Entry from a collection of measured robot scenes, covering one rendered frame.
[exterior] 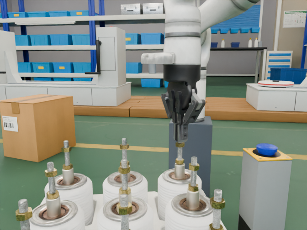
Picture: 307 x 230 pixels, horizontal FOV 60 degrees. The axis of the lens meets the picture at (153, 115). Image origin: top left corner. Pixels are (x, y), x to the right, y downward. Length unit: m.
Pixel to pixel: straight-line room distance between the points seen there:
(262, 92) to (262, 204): 1.90
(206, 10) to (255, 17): 5.69
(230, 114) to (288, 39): 4.61
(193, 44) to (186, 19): 0.05
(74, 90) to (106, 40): 0.55
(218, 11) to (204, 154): 0.44
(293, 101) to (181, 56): 2.06
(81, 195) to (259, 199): 0.35
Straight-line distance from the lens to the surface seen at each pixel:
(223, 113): 2.34
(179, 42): 0.51
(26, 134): 1.47
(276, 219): 0.63
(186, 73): 0.51
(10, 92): 3.00
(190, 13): 0.52
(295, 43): 6.83
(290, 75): 4.91
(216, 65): 8.73
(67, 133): 1.60
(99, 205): 0.65
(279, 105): 2.49
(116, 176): 0.60
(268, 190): 0.59
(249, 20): 6.48
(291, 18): 6.83
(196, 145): 0.89
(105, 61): 2.57
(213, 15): 0.80
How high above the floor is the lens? 0.50
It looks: 12 degrees down
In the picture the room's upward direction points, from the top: straight up
